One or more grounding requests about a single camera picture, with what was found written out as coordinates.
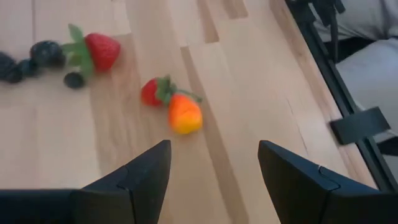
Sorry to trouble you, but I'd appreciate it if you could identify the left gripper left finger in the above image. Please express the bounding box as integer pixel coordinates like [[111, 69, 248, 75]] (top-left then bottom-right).
[[0, 139, 172, 224]]

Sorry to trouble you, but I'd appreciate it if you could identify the small orange toy fruit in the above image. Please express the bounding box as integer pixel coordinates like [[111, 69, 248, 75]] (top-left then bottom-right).
[[167, 89, 204, 136]]

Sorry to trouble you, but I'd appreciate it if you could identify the red toy strawberry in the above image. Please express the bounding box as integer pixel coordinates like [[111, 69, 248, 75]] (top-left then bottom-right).
[[61, 23, 121, 78]]

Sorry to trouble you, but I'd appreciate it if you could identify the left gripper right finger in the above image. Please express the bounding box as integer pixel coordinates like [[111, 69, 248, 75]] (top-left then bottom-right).
[[257, 139, 398, 224]]

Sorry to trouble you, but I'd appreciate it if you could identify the tiny toy blackberry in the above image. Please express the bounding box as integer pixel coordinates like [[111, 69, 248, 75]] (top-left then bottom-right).
[[63, 72, 86, 90]]

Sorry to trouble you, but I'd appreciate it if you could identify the black aluminium table frame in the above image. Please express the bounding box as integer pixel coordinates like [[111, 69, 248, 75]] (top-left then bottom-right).
[[284, 0, 398, 192]]

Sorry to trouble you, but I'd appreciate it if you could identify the small strawberry with green leaves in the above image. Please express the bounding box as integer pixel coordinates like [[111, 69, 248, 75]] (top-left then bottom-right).
[[140, 75, 177, 108]]

